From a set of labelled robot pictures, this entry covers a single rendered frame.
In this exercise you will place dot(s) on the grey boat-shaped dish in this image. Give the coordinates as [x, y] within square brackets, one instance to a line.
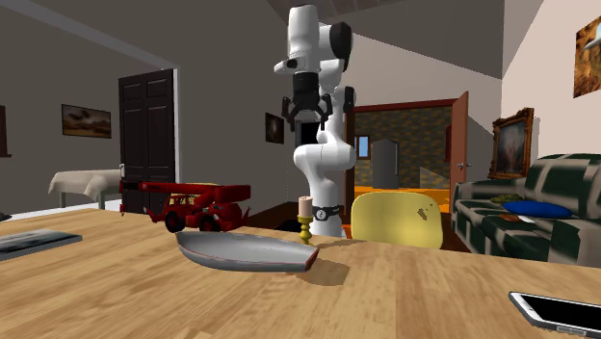
[239, 251]

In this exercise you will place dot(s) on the orange unframed wall picture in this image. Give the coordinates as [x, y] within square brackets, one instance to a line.
[588, 61]

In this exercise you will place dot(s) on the small blue window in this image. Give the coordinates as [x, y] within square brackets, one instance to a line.
[362, 147]

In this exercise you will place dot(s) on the white tablet with black screen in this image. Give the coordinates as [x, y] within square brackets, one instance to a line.
[559, 312]

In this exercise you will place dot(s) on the yellow chair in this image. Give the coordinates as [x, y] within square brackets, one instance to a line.
[389, 220]

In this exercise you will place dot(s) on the gold framed wall picture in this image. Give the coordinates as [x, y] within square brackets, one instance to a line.
[511, 143]

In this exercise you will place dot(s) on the grey flat book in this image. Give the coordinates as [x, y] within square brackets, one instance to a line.
[33, 240]

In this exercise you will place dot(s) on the red toy crane truck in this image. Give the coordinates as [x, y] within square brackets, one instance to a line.
[206, 209]

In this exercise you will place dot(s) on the table with beige cloth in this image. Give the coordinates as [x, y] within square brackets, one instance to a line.
[84, 180]

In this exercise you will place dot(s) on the candle on gold candlestick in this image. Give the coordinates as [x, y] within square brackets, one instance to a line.
[305, 206]

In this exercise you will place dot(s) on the brown landscape wall picture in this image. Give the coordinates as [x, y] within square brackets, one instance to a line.
[86, 121]

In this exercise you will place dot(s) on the brown open door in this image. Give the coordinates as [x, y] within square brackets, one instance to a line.
[459, 145]

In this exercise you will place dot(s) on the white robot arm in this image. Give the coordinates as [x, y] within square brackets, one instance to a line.
[324, 155]

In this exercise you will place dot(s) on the green striped sofa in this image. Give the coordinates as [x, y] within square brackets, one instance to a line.
[554, 234]

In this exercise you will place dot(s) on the dark panelled door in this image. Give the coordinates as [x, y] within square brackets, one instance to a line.
[146, 141]

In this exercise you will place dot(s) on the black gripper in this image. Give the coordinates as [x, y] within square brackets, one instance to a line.
[306, 89]

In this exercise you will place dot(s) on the small dark wall picture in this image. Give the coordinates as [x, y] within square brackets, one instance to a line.
[274, 128]

